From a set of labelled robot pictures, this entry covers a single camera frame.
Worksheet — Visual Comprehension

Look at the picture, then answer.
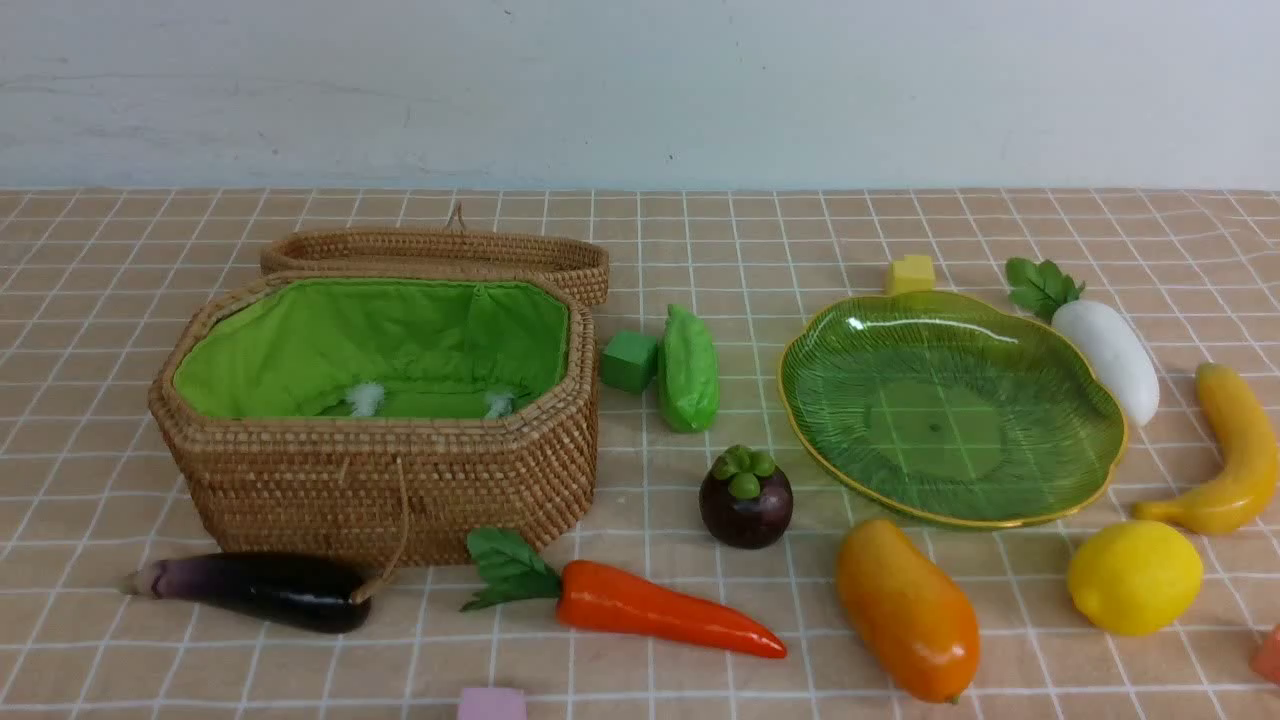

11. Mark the green toy pea pod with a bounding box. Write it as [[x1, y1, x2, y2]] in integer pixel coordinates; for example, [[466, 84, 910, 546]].
[[657, 304, 721, 433]]

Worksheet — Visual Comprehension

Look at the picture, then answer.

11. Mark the dark purple toy mangosteen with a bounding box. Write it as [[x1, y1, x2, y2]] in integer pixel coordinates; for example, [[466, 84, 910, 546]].
[[699, 445, 794, 550]]

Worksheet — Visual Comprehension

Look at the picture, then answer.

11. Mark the orange toy carrot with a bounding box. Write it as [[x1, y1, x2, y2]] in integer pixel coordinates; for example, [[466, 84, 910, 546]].
[[462, 528, 788, 659]]

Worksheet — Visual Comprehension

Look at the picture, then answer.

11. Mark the orange toy mango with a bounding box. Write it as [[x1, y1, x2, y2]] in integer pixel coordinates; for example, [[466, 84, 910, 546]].
[[835, 516, 980, 705]]

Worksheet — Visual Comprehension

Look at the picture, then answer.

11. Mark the purple toy eggplant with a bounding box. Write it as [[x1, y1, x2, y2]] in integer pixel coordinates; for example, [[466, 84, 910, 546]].
[[119, 552, 372, 634]]

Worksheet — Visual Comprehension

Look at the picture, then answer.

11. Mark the white toy radish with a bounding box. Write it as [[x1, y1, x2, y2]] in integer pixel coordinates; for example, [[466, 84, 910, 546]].
[[1005, 258, 1160, 427]]

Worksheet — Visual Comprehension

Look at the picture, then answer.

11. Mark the yellow toy lemon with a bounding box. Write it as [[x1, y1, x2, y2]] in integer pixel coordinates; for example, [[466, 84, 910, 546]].
[[1068, 520, 1204, 635]]

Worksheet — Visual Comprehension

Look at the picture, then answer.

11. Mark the yellow toy banana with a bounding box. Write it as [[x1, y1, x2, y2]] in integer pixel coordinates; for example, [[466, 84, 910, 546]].
[[1132, 363, 1277, 536]]

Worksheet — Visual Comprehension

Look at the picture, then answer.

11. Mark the green foam cube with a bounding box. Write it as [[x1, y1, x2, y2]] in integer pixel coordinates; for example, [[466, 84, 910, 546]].
[[599, 331, 660, 395]]

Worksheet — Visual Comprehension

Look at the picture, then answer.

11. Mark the woven wicker basket lid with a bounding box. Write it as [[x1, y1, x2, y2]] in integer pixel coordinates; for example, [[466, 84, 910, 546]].
[[259, 202, 611, 307]]

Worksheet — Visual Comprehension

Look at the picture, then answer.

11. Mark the woven wicker basket green lining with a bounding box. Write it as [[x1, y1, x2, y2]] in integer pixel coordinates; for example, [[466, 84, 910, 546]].
[[148, 270, 602, 569]]

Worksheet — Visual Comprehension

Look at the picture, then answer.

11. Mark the yellow foam cube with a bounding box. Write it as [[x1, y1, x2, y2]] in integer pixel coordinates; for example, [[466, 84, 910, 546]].
[[884, 254, 936, 295]]

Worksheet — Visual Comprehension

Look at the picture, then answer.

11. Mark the green leaf-shaped glass plate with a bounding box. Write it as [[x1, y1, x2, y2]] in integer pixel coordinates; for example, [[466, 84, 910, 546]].
[[777, 291, 1129, 530]]

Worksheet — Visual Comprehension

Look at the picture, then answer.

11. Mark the pink foam block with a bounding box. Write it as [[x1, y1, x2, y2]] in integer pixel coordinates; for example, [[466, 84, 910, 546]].
[[454, 685, 529, 720]]

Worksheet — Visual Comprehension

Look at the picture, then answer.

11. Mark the orange foam block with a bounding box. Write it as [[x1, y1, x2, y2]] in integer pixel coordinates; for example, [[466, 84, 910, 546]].
[[1251, 624, 1280, 687]]

